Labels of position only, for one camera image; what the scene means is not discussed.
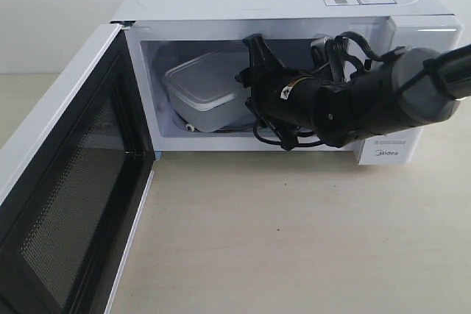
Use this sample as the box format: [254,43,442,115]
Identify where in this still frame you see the white lidded plastic container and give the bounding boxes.
[162,52,248,134]

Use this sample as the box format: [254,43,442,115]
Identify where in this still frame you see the grey black wrist camera mount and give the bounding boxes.
[308,35,355,83]

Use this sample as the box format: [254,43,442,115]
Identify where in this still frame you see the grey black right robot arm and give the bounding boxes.
[236,32,470,151]

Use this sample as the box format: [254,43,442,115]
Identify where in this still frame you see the white microwave door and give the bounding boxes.
[1,24,155,313]

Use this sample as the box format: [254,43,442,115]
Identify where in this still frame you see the white Midea microwave oven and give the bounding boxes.
[113,0,462,154]

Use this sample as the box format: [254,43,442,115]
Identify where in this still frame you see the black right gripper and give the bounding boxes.
[235,34,353,151]

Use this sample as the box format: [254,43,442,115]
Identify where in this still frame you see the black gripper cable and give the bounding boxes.
[253,30,398,151]

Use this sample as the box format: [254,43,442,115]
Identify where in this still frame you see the glass turntable plate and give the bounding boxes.
[172,43,273,135]

